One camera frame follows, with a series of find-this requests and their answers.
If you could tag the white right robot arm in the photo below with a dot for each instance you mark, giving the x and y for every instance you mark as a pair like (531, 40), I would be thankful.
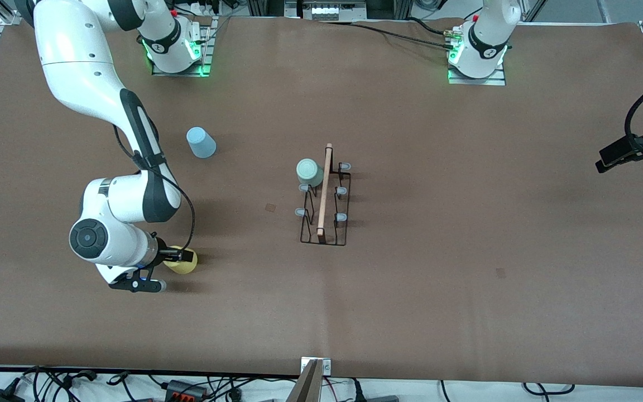
(81, 72)

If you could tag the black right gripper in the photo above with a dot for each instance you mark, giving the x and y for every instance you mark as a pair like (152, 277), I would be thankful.
(164, 255)

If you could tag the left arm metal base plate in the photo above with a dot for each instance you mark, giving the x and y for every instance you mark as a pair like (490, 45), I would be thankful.
(475, 81)

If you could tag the white electronics box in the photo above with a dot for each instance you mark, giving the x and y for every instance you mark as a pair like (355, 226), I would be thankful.
(324, 11)

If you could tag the small metal bracket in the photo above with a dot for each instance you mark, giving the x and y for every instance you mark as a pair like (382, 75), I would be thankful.
(327, 367)

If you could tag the black box orange connectors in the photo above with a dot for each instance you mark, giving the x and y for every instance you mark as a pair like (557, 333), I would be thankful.
(185, 391)

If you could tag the wooden camera post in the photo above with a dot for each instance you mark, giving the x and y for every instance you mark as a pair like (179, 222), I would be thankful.
(307, 388)

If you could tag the yellow plastic cup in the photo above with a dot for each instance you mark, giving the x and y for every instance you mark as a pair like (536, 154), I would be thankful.
(185, 269)

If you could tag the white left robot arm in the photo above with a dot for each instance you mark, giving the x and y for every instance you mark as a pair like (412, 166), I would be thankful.
(486, 33)

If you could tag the pale green plastic cup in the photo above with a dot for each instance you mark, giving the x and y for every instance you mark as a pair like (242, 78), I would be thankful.
(309, 172)

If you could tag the black power adapter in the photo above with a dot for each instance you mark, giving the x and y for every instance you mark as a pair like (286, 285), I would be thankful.
(3, 395)

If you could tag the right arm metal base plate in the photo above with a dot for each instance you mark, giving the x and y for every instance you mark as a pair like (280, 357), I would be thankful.
(187, 73)

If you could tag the light blue plastic cup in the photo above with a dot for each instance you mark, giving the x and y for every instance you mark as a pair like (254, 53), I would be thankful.
(201, 144)

